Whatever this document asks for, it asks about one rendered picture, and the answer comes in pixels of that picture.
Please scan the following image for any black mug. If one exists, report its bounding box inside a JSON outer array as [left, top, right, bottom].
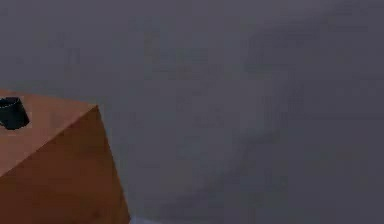
[[0, 96, 31, 131]]

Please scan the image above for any brown wooden cabinet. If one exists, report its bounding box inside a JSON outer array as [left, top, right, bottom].
[[0, 88, 132, 224]]

